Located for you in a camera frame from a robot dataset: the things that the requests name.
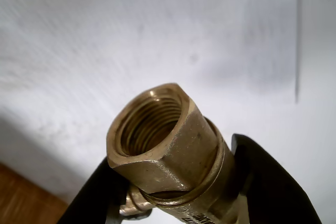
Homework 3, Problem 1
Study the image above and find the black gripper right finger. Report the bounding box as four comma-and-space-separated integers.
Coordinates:
230, 133, 322, 224

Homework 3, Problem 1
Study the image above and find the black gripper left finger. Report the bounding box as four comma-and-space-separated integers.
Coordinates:
57, 156, 131, 224

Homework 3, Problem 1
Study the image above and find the brass ball valve red handle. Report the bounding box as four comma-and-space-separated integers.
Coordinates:
104, 82, 253, 224

